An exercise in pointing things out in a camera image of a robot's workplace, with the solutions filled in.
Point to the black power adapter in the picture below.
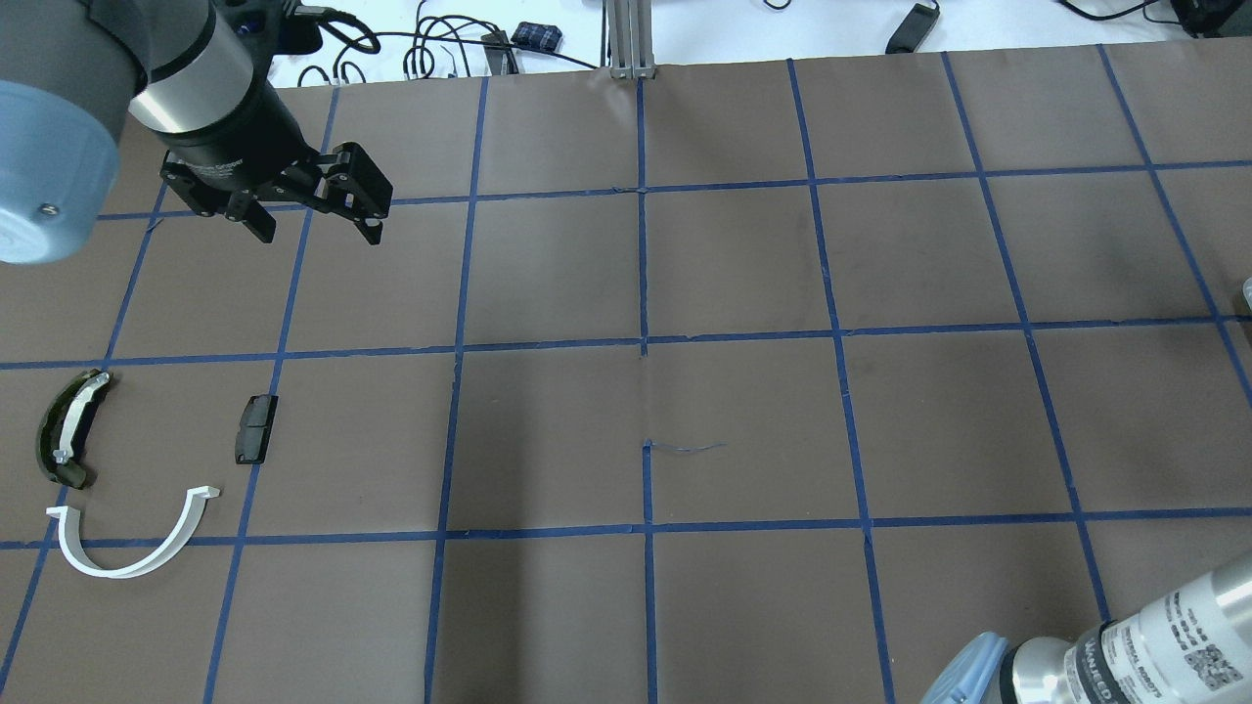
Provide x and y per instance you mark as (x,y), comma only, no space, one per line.
(915,26)

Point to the green brake shoe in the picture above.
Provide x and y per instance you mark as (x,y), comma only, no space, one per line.
(61,435)

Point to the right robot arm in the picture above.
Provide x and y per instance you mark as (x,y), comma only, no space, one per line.
(1192,645)

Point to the black brake pad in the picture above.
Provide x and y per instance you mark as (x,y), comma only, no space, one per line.
(255,425)

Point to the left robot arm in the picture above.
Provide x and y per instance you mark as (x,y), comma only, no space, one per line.
(195,75)

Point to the aluminium frame post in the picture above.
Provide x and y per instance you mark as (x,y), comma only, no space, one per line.
(629,39)

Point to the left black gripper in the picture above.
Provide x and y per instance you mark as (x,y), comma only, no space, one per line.
(238,135)

